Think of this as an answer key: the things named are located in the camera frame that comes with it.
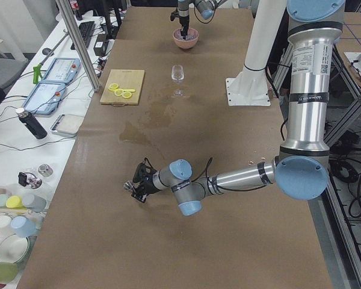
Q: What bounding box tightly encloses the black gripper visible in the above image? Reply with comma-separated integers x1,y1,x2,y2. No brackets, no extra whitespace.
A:
131,163,159,203
170,9,190,40

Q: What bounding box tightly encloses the steel double jigger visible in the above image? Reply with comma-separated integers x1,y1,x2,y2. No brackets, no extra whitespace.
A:
123,181,135,192

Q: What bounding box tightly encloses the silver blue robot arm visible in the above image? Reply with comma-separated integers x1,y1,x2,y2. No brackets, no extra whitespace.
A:
170,0,226,40
124,1,345,216

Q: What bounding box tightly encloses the pile of ice cubes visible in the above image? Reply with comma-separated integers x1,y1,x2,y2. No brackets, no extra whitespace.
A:
174,31,196,42

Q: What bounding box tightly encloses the clear wine glass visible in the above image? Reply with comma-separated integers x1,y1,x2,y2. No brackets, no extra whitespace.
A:
171,64,185,96

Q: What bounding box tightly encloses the pink bowl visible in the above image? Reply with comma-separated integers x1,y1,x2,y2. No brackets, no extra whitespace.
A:
173,28,199,49

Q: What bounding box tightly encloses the wooden cutting board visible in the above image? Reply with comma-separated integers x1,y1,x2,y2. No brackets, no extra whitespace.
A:
100,69,145,106

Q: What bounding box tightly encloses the lemon slice lower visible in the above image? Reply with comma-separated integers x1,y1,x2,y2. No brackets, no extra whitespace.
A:
122,92,132,99

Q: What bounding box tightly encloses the lemon slice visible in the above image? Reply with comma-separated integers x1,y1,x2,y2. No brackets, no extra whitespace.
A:
122,92,132,99
114,89,125,96
108,83,119,91

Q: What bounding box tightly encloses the black power adapter box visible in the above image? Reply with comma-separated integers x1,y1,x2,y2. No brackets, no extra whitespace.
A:
93,34,109,57

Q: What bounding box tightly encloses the lemon slice middle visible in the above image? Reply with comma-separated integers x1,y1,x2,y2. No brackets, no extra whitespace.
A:
114,89,125,96

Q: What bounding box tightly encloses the lemon slice top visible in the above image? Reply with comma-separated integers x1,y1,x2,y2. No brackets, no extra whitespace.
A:
108,83,119,91

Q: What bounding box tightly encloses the white digital scale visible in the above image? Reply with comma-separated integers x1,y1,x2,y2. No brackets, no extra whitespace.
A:
50,114,84,137

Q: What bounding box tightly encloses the small steel cup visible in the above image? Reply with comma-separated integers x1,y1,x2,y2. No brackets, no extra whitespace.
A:
37,164,54,178

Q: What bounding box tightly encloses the black keyboard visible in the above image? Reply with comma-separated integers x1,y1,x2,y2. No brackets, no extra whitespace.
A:
79,21,95,48

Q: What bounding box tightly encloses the black water bottle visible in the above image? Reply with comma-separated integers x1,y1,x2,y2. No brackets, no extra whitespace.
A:
16,107,48,139

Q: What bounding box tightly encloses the blue teach pendant near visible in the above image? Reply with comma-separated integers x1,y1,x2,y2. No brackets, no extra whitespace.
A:
22,82,66,116

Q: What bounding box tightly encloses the blue teach pendant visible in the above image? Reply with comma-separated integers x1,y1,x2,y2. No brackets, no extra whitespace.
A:
22,82,66,116
42,57,81,84

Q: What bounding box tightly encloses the blue teach pendant far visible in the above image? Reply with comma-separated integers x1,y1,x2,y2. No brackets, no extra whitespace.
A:
42,57,81,84

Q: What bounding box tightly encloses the stack of coloured cups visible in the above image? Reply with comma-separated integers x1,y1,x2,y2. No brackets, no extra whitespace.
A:
0,187,49,238

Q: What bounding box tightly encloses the green bowl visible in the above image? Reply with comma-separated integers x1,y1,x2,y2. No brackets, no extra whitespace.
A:
0,262,19,284

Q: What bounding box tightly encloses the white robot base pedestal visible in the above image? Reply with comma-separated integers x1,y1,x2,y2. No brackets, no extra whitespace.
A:
226,0,286,106

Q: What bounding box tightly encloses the aluminium frame post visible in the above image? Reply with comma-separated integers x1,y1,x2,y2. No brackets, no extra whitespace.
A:
56,0,100,92

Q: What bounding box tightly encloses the green handled grabber tool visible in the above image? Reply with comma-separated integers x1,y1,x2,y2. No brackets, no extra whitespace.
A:
32,30,69,84

